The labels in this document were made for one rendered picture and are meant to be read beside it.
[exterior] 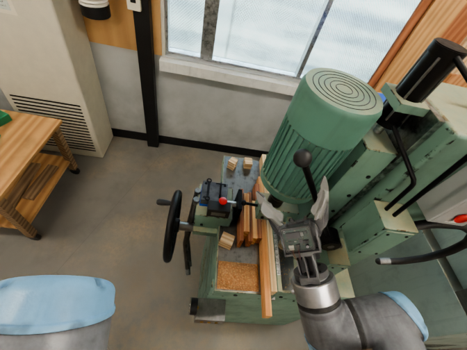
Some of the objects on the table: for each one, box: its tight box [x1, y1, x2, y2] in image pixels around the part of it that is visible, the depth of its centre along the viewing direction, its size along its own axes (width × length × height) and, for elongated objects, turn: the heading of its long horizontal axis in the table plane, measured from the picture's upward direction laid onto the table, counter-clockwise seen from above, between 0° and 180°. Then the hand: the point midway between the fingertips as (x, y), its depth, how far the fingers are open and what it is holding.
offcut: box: [218, 231, 236, 250], centre depth 86 cm, size 5×4×4 cm
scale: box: [273, 231, 281, 275], centre depth 94 cm, size 50×1×1 cm, turn 170°
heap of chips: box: [217, 260, 259, 292], centre depth 79 cm, size 9×14×4 cm, turn 80°
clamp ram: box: [227, 189, 243, 221], centre depth 92 cm, size 9×8×9 cm
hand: (288, 182), depth 53 cm, fingers open, 14 cm apart
